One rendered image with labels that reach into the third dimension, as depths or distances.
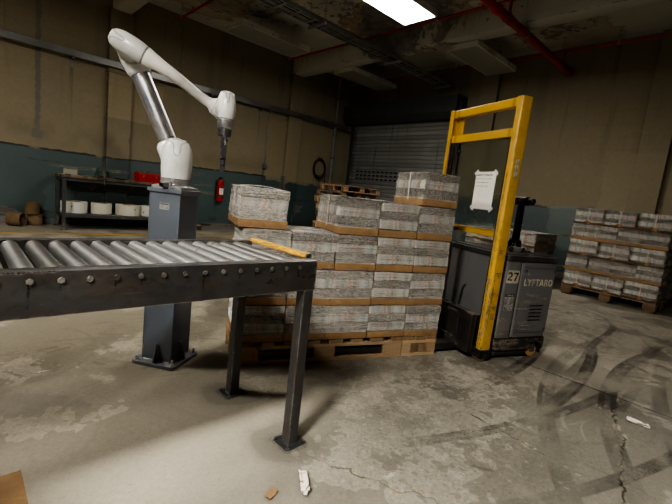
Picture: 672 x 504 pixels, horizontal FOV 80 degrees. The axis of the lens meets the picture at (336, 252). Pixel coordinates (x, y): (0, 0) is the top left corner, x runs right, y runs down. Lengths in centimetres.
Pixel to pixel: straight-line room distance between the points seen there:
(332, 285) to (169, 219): 103
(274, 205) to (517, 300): 193
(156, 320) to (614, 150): 773
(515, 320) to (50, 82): 791
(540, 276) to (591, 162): 543
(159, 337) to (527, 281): 253
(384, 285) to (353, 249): 35
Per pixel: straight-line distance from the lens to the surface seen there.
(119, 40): 255
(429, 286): 292
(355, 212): 255
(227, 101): 249
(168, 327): 249
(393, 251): 271
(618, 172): 852
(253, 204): 234
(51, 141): 865
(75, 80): 882
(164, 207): 238
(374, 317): 276
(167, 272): 133
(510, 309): 326
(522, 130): 305
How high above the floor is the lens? 107
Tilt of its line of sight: 8 degrees down
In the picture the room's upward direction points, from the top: 7 degrees clockwise
